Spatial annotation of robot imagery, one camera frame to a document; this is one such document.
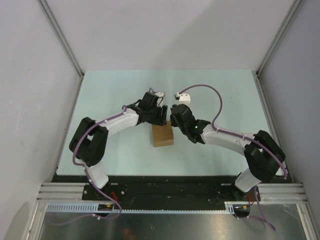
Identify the brown cardboard express box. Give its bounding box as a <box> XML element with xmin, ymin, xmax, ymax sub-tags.
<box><xmin>151</xmin><ymin>121</ymin><xmax>174</xmax><ymax>148</ymax></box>

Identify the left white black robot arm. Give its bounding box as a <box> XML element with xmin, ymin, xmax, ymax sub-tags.
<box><xmin>69</xmin><ymin>89</ymin><xmax>168</xmax><ymax>200</ymax></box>

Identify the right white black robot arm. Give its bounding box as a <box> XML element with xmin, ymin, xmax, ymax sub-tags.
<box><xmin>170</xmin><ymin>104</ymin><xmax>288</xmax><ymax>201</ymax></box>

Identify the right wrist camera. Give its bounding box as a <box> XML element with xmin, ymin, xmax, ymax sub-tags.
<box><xmin>174</xmin><ymin>92</ymin><xmax>191</xmax><ymax>106</ymax></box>

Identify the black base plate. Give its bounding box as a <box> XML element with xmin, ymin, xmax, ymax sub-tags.
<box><xmin>52</xmin><ymin>175</ymin><xmax>261</xmax><ymax>218</ymax></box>

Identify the right aluminium side rail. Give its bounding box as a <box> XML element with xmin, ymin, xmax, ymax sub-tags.
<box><xmin>254</xmin><ymin>71</ymin><xmax>289</xmax><ymax>176</ymax></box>

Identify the aluminium front rail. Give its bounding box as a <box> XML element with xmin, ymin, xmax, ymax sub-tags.
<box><xmin>36</xmin><ymin>183</ymin><xmax>308</xmax><ymax>204</ymax></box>

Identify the grey slotted cable duct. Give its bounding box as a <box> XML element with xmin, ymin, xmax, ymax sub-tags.
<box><xmin>46</xmin><ymin>201</ymin><xmax>253</xmax><ymax>215</ymax></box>

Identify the left aluminium corner post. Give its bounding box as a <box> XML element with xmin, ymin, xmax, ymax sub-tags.
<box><xmin>36</xmin><ymin>0</ymin><xmax>84</xmax><ymax>79</ymax></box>

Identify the aluminium corner post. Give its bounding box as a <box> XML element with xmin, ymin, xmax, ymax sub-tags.
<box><xmin>36</xmin><ymin>0</ymin><xmax>84</xmax><ymax>79</ymax></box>
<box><xmin>255</xmin><ymin>0</ymin><xmax>305</xmax><ymax>77</ymax></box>

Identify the right aluminium corner post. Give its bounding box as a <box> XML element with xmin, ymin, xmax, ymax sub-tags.
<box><xmin>255</xmin><ymin>0</ymin><xmax>305</xmax><ymax>77</ymax></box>

